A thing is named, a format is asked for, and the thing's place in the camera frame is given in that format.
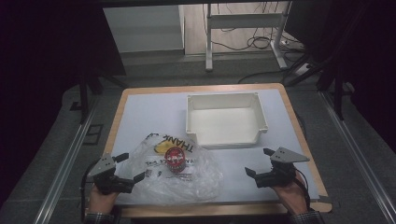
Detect black metal stand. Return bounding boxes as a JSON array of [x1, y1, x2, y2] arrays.
[[284, 55, 356, 121], [69, 71, 129, 125]]

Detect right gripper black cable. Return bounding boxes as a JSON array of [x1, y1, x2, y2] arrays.
[[292, 167, 312, 210]]

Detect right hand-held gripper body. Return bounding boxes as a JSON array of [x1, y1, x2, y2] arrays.
[[254, 147, 311, 189]]

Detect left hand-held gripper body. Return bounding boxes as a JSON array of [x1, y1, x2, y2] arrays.
[[87, 152, 135, 196]]

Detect black floor cables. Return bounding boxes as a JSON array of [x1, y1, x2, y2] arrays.
[[211, 26, 307, 85]]

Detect white cabinet panel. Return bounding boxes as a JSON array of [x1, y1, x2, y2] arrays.
[[103, 5, 185, 53]]

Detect white metal desk frame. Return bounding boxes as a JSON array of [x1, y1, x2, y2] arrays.
[[205, 2, 292, 73]]

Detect white plastic bin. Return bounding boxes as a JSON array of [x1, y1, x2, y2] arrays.
[[185, 91, 269, 149]]

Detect clear printed plastic bag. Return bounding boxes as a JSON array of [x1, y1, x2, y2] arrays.
[[117, 133, 224, 206]]

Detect person's right hand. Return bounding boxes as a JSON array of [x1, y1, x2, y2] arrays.
[[272, 172, 310, 217]]

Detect black floor plate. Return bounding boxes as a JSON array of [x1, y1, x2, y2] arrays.
[[82, 123, 105, 146]]

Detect aluminium floor rail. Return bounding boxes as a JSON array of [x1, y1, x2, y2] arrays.
[[32, 96, 101, 224], [320, 91, 396, 224]]

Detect person's left hand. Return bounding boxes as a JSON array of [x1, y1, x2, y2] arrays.
[[88, 185, 121, 217]]

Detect red can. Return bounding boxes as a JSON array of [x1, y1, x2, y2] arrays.
[[164, 147, 187, 174]]

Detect white table mat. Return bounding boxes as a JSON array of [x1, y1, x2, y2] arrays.
[[111, 89, 321, 206]]

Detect white power strip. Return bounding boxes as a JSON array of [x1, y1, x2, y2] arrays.
[[293, 63, 313, 77]]

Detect wooden table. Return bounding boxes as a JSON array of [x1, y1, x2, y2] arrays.
[[102, 82, 333, 218]]

